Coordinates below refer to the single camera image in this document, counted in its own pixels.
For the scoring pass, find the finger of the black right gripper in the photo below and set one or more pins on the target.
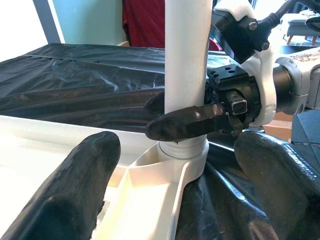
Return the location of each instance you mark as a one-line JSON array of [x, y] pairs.
[[156, 105], [185, 123]]

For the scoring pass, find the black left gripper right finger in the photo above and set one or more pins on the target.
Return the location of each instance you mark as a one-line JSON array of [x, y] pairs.
[[285, 190]]

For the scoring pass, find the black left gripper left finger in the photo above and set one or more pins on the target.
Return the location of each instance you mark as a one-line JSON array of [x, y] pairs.
[[65, 197]]

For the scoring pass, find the white plastic table leg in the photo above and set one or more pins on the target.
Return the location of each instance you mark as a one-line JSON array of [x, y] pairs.
[[185, 50]]

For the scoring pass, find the white plastic table top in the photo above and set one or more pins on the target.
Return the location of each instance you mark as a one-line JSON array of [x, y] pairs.
[[145, 200]]

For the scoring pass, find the brown cardboard box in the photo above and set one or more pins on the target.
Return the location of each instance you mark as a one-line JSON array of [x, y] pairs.
[[277, 130]]

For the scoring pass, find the dark blue faceted box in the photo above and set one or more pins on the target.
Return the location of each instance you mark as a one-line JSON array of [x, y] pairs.
[[307, 130]]

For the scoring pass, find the brown wooden cabinet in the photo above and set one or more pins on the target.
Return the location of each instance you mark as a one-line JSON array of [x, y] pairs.
[[123, 44]]

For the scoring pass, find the red hanging garment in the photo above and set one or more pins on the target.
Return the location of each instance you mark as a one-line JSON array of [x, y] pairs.
[[142, 22]]

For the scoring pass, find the black plastic cover sheet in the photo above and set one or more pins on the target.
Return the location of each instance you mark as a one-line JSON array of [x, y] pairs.
[[75, 82]]

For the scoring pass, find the grey upholstered bench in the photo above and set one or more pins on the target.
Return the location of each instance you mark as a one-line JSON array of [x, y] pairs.
[[300, 25]]

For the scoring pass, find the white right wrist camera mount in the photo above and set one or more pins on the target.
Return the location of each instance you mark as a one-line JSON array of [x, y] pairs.
[[267, 82]]

